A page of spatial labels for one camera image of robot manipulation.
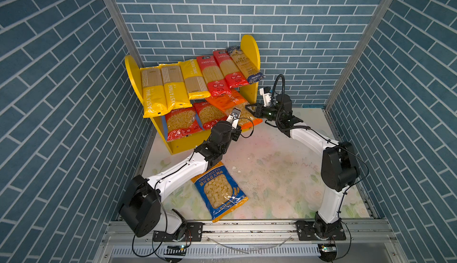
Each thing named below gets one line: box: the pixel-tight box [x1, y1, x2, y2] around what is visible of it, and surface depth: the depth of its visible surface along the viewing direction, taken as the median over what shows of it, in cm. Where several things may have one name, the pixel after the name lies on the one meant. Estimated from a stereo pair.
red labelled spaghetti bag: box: [196, 55, 231, 97], surface depth 75 cm
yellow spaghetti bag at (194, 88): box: [177, 58, 212, 100], surface depth 74 cm
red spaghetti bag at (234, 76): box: [213, 49, 250, 89], surface depth 79 cm
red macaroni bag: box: [165, 107, 204, 142], surface depth 91 cm
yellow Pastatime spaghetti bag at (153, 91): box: [139, 66, 169, 119], surface depth 69 cm
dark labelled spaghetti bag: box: [226, 45, 266, 85], surface depth 80 cm
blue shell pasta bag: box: [191, 161, 249, 224], surface depth 83 cm
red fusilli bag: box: [192, 100, 228, 131], surface depth 95 cm
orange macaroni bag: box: [204, 89, 264, 130], surface depth 84 cm
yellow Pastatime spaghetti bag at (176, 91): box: [159, 63, 193, 111], surface depth 71 cm
